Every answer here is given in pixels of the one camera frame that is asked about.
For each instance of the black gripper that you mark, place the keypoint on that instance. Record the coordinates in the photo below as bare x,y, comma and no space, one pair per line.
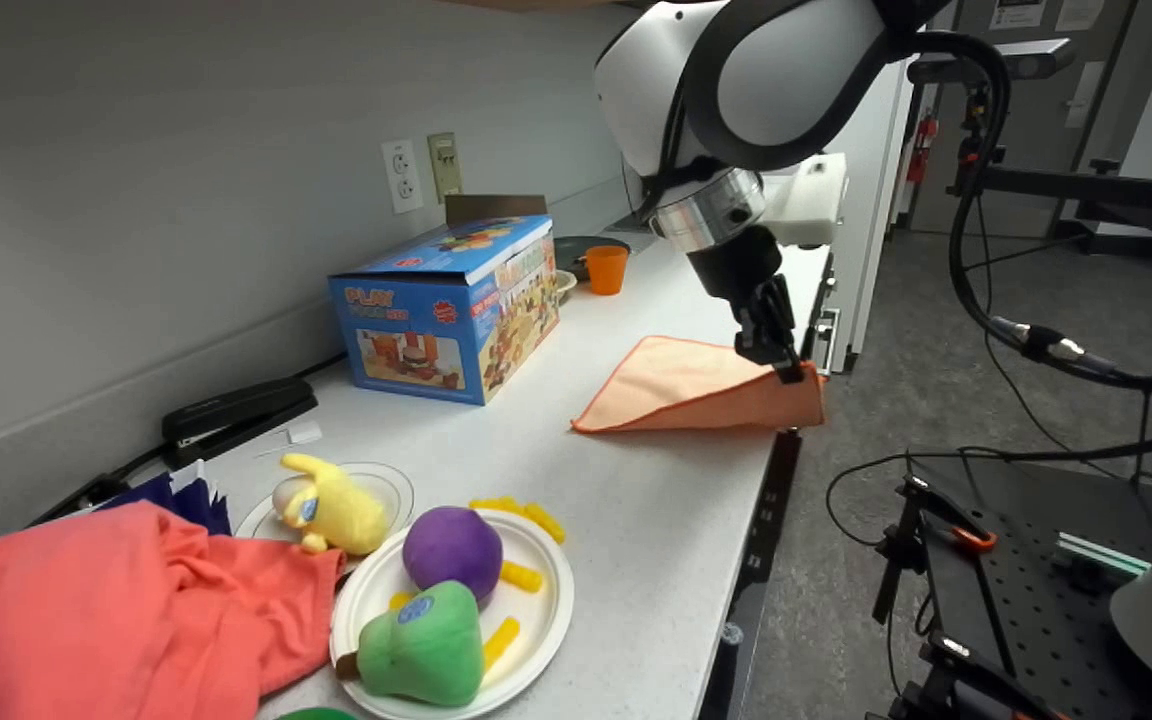
743,274

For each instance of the orange microfiber cloth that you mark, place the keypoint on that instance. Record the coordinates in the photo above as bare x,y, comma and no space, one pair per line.
697,390

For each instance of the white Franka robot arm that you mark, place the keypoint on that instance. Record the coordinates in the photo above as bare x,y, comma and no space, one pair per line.
788,82

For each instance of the under-counter drawer cabinet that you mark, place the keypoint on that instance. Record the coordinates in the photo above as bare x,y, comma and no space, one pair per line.
749,587

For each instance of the dark blue cloth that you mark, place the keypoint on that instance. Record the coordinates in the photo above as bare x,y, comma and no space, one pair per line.
188,500

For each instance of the coral red cloth pile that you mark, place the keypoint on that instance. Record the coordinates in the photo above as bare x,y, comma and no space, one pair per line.
97,612

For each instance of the orange plastic cup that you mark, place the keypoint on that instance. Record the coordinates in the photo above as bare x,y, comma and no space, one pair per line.
604,271

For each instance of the red fire extinguisher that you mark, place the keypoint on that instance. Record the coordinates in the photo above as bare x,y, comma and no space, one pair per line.
920,148

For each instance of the yellow toy fry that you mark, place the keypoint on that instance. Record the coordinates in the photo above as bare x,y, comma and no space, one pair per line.
496,506
547,522
400,603
501,642
525,577

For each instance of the blue play food box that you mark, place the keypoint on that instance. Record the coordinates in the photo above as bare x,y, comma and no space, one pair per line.
451,314

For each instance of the white paper plate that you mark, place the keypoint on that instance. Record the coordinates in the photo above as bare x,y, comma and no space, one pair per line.
539,618

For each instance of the black breadboard table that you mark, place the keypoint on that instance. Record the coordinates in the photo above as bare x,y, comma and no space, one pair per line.
1031,603

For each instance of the purple plush ball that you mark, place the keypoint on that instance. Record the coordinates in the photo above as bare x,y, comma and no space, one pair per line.
453,548

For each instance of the green plush pear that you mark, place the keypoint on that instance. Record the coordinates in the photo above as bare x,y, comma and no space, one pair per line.
427,648

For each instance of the yellow plush toy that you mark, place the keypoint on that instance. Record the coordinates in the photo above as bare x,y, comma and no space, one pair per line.
338,511

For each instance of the small white paper piece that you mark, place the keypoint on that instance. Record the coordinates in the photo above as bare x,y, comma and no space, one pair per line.
300,435

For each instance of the black stapler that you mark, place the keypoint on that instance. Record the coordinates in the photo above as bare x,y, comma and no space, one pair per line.
236,412

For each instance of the green plastic cup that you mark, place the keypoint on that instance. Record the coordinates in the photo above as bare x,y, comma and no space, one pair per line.
319,715

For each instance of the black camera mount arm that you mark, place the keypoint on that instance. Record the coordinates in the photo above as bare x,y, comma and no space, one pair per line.
1098,184

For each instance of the beige wall switch plate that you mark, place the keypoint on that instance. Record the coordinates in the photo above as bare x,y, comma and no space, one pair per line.
447,163

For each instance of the black stereo camera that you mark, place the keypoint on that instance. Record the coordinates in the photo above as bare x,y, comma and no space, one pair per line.
1038,54

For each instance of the white wall outlet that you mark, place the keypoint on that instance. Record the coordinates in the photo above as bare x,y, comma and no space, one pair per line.
400,175

